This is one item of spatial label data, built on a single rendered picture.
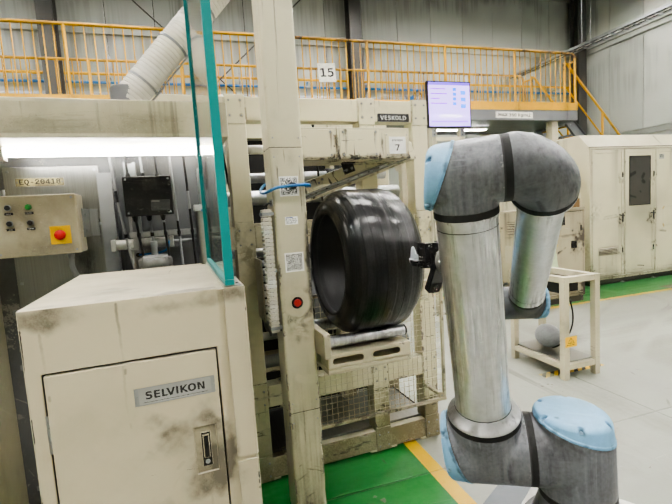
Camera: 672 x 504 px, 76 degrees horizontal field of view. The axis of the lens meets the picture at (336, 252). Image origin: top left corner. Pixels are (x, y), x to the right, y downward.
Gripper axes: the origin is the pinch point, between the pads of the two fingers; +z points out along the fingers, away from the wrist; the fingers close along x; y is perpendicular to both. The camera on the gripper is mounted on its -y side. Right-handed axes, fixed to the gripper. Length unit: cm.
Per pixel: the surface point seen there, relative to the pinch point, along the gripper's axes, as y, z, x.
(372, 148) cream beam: 47, 55, -13
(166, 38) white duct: 91, 57, 73
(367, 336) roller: -31.1, 21.6, 9.5
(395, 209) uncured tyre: 18.1, 16.1, -2.8
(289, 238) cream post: 9.7, 29.3, 36.1
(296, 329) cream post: -26, 29, 36
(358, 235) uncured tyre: 9.7, 11.9, 14.9
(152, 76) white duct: 76, 57, 79
